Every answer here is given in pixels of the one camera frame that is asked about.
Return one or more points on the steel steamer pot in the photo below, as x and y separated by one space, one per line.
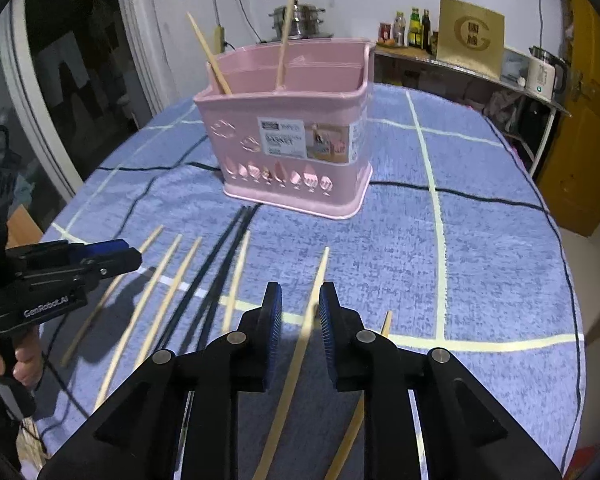
302 20

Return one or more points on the red-lid glass jar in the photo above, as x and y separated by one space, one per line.
385 35

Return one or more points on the pink plastic utensil basket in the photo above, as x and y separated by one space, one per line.
330 185

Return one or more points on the green bottle yellow label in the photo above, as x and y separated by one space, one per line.
415 30

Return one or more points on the small dark jar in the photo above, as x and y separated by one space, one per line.
434 44

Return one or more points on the yellow door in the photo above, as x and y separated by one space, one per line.
585 135

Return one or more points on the white door frame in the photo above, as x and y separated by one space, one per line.
140 35

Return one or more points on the wall power strip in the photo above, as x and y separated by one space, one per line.
219 39

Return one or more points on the metal shelf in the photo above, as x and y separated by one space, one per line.
460 71

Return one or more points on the person's left hand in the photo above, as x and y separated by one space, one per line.
27 367

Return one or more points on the blue checked tablecloth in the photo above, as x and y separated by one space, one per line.
480 270

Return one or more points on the golden cardboard box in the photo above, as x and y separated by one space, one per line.
470 35

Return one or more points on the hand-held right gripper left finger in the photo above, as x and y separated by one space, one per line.
275 320

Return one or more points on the dark glass bottle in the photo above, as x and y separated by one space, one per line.
426 30

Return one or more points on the white electric kettle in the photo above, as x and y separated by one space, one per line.
542 75

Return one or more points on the clear plastic bottle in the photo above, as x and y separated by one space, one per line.
400 30

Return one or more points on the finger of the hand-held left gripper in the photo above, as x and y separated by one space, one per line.
115 266
111 249

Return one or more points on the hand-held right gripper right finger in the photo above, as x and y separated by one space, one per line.
326 325

